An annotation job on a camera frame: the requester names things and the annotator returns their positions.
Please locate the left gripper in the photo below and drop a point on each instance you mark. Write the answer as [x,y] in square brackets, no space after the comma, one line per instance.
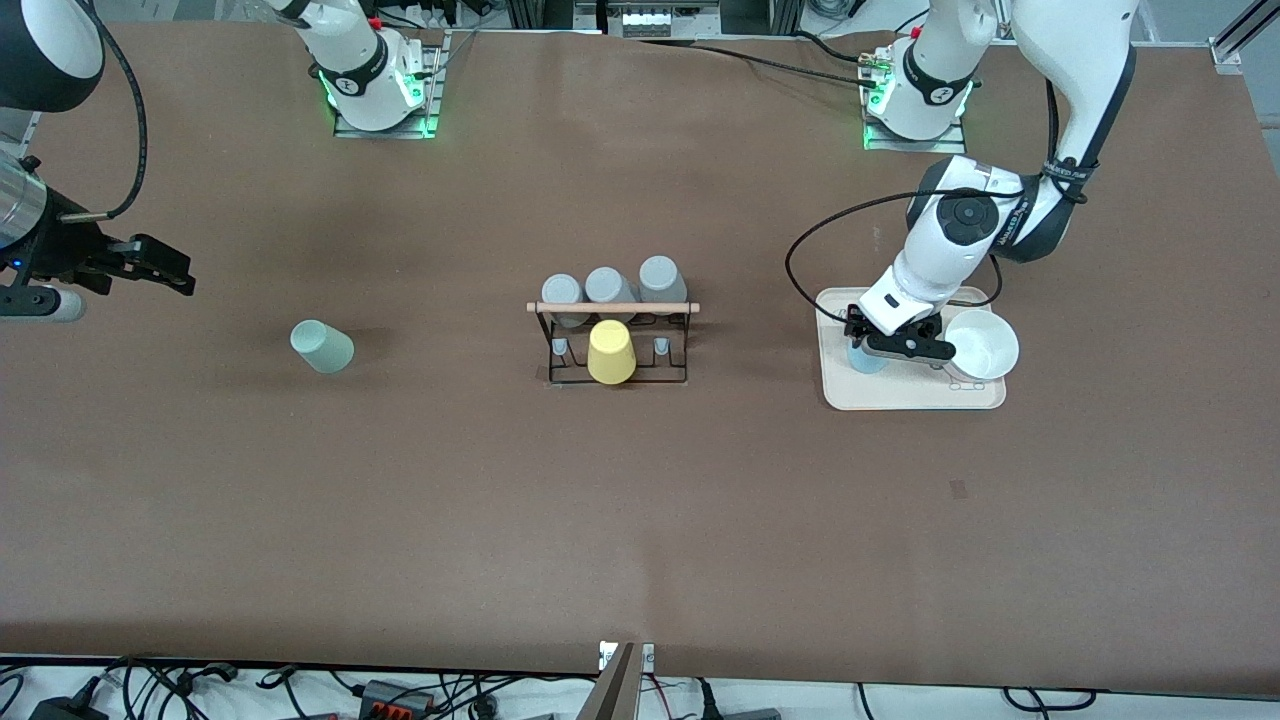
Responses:
[857,326]

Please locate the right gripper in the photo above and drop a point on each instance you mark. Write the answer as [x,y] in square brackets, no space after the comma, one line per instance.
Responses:
[62,256]

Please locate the light blue cup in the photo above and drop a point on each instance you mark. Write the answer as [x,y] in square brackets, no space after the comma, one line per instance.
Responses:
[866,362]

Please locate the pale green cup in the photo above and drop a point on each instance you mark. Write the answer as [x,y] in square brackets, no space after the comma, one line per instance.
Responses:
[322,346]

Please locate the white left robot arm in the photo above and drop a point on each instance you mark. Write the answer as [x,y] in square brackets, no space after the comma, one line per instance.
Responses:
[1060,60]

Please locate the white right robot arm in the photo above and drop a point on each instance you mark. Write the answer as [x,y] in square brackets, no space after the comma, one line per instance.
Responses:
[350,60]

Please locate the beige rectangular rabbit tray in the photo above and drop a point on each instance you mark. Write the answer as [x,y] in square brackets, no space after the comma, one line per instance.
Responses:
[900,390]

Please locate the white bowl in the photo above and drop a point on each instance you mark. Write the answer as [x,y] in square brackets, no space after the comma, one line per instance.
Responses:
[985,345]

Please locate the grey cup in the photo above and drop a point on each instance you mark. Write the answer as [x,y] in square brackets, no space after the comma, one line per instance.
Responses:
[608,284]
[562,290]
[662,278]

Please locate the yellow cup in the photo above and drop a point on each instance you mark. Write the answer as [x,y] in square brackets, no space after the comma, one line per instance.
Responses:
[611,352]

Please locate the white power strip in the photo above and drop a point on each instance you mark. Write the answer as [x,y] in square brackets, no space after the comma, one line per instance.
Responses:
[646,22]

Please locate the black power adapter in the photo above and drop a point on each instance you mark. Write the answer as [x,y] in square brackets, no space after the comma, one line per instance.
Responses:
[65,710]

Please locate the grey metal pole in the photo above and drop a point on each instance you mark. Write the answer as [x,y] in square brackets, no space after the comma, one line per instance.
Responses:
[612,695]

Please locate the black connector block orange levers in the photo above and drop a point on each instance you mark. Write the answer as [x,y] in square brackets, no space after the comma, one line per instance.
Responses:
[395,697]

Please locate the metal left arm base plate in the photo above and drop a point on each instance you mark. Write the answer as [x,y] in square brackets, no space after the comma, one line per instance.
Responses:
[915,144]

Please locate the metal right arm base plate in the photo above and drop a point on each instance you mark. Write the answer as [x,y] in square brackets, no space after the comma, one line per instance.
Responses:
[430,100]

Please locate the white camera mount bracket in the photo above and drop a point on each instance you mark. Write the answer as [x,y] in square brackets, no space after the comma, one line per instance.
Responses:
[648,656]

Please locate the aluminium frame rail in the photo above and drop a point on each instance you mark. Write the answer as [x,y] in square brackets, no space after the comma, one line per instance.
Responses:
[1240,40]

